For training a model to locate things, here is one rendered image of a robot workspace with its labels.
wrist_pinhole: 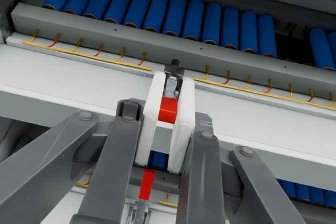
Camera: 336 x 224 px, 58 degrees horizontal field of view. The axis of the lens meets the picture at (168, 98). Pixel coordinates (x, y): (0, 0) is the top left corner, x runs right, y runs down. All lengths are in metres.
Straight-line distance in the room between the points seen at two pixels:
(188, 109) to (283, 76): 0.17
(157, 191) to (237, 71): 0.20
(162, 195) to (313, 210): 0.20
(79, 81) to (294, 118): 0.20
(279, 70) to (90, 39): 0.18
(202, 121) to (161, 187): 0.25
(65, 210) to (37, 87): 0.19
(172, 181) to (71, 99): 0.19
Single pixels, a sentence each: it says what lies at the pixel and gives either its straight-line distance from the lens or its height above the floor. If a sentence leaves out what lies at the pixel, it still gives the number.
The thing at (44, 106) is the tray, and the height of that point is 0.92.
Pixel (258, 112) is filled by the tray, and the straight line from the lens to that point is 0.29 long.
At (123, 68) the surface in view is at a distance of 0.29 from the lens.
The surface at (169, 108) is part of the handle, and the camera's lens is 0.19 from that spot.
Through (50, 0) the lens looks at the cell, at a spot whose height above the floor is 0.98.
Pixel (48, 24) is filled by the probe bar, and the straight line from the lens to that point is 0.31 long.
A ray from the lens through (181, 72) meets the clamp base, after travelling 0.26.
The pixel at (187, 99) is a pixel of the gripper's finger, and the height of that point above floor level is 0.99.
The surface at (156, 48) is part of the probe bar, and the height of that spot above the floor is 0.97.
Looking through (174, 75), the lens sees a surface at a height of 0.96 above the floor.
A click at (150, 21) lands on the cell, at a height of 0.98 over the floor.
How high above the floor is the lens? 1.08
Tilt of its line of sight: 33 degrees down
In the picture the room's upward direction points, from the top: 14 degrees clockwise
